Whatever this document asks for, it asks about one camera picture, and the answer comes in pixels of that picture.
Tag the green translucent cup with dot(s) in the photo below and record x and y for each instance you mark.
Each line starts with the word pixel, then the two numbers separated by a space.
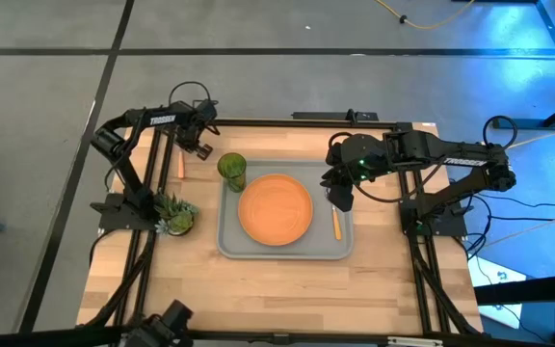
pixel 232 168

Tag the grey plastic tray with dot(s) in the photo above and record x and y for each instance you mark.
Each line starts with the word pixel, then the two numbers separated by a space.
pixel 325 248

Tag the black table-level camera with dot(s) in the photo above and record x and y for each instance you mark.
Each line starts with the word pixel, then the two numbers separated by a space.
pixel 174 313

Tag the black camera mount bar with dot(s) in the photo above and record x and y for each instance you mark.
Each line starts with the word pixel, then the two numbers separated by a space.
pixel 325 116

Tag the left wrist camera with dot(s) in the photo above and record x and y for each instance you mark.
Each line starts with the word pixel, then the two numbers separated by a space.
pixel 206 110

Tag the black aluminium table frame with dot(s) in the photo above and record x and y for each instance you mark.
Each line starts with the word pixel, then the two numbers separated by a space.
pixel 282 123

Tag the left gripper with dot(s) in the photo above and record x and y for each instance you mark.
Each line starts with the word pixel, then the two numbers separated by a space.
pixel 191 127

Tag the white sheet with blue marks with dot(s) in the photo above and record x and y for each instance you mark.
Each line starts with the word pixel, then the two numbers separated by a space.
pixel 494 284

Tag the white label strip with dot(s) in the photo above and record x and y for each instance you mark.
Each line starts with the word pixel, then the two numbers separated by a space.
pixel 414 340

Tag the orange plate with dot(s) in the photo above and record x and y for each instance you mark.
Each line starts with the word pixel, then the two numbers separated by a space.
pixel 275 210

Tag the black desk frame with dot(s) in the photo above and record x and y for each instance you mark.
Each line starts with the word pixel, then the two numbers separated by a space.
pixel 523 124

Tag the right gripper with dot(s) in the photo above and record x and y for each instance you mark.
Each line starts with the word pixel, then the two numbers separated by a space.
pixel 362 161

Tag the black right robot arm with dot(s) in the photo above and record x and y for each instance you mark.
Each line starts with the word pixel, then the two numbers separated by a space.
pixel 465 161

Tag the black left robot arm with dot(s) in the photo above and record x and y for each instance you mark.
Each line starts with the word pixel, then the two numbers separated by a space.
pixel 113 144

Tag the succulent plant in black pot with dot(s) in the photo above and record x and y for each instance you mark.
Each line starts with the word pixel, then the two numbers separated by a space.
pixel 178 221

